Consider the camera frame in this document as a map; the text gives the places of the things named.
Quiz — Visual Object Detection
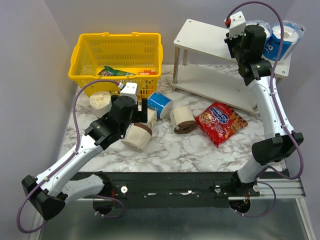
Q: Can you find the white two-tier shelf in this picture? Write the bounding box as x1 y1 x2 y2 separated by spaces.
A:
170 18 293 115

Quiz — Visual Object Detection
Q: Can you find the yellow plastic shopping basket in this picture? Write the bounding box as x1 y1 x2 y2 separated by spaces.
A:
68 32 164 99

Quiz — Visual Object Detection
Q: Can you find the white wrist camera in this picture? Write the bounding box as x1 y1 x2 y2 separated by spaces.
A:
225 11 247 40
118 82 138 104

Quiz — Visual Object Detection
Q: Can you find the beige brown roll centre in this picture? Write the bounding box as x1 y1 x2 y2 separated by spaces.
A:
169 105 197 134

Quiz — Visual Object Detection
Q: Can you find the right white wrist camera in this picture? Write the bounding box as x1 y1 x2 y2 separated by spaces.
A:
225 11 247 40

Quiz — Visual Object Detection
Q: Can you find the green snack packet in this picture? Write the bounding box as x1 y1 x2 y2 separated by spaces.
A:
98 66 136 77

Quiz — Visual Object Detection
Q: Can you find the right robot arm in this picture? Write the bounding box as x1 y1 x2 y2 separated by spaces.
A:
224 23 304 196

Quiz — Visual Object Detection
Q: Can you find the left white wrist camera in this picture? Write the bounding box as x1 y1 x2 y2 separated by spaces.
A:
118 82 138 104

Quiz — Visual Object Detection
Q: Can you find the beige roll near basket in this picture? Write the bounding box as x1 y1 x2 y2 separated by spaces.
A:
89 91 112 118

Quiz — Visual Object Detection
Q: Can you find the beige brown roll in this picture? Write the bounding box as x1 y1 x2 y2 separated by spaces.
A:
146 108 158 129
169 105 197 134
121 123 153 152

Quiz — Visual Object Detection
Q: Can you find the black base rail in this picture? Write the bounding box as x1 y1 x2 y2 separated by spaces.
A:
74 171 261 209

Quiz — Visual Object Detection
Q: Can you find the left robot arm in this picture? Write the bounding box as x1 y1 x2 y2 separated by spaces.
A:
21 96 148 221

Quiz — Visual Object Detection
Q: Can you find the beige brown roll front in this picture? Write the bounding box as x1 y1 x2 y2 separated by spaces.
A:
121 123 153 152

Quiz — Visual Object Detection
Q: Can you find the orange box in basket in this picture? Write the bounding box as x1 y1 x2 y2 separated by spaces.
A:
138 69 157 76

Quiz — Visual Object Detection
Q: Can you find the red snack bag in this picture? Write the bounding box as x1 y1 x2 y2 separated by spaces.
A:
195 102 248 148

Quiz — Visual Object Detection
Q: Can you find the beige brown roll middle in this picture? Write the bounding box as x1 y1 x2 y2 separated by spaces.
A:
146 108 158 129

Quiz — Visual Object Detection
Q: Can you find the blue roll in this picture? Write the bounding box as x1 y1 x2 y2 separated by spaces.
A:
268 20 306 62
147 91 173 119
246 20 273 47

